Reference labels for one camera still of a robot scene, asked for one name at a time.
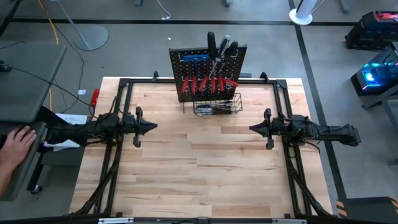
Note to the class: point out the person's forearm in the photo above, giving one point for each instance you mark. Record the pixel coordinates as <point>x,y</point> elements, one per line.
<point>4,180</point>

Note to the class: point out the large grey panel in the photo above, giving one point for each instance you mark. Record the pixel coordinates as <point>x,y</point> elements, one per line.
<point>25,87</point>

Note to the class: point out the black caster wheel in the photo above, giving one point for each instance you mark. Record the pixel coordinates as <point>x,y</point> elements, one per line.
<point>36,189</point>

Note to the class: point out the black equipment case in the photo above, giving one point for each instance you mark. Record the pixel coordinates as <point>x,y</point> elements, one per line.
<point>373,31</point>

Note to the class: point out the black table clamp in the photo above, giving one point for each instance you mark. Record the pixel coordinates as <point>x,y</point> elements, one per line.
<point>155,76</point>
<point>264,76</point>

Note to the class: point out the silver and black hand tool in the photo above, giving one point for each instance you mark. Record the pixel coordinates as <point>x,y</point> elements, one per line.
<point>205,110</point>

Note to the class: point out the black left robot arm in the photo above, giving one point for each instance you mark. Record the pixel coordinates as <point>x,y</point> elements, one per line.
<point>87,130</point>

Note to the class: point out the printed white paper sheet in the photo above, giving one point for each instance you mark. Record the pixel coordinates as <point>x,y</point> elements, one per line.
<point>76,119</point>

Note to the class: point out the person's hand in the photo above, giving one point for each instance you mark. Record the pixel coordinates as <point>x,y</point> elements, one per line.
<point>17,146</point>

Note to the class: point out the hazard striped black box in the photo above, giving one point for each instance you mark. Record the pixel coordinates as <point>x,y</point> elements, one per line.
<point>367,211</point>

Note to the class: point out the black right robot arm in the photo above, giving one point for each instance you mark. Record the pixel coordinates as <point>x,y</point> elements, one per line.
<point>335,133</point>

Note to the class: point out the small white tag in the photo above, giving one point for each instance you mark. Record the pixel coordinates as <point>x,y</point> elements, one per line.
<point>81,91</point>

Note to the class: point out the black metal pegboard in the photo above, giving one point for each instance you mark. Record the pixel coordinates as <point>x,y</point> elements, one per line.
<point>177,68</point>

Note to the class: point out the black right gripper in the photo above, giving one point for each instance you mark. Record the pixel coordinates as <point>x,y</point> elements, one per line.
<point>269,130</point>

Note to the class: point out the white round floor stand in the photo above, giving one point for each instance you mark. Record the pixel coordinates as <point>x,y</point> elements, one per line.
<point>300,19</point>

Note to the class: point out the grey desk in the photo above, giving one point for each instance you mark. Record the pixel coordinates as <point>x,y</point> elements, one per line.
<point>28,180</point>

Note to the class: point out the black aluminium table frame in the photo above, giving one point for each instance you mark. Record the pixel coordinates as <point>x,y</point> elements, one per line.
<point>146,81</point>

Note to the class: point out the lit black computer case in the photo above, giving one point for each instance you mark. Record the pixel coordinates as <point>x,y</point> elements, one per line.
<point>376,77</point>

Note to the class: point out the silver bracket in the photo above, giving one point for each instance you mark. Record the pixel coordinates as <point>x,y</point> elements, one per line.
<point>115,220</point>
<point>289,221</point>

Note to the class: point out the grey round floor stand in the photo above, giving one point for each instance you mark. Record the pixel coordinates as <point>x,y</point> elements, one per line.
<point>93,37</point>

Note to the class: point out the black tool with silver tip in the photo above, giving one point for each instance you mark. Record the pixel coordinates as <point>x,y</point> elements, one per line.
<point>224,108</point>

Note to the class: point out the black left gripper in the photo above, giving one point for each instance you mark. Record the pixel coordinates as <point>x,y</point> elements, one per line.
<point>137,130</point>

